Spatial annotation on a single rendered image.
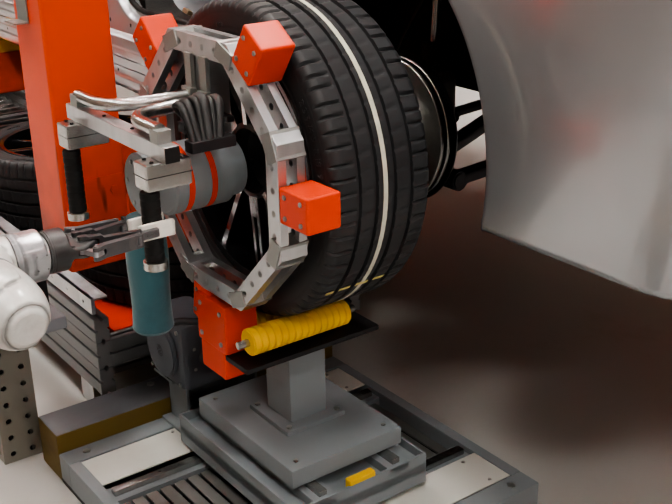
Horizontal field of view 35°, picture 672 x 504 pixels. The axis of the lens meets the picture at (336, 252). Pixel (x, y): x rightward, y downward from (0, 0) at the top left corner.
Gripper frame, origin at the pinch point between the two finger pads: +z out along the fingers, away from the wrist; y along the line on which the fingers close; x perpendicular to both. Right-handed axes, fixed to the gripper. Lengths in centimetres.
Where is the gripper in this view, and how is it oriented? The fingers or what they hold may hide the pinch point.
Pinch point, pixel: (151, 226)
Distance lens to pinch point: 190.9
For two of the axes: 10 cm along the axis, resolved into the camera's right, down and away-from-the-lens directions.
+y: 5.9, 2.9, -7.5
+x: -0.2, -9.3, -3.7
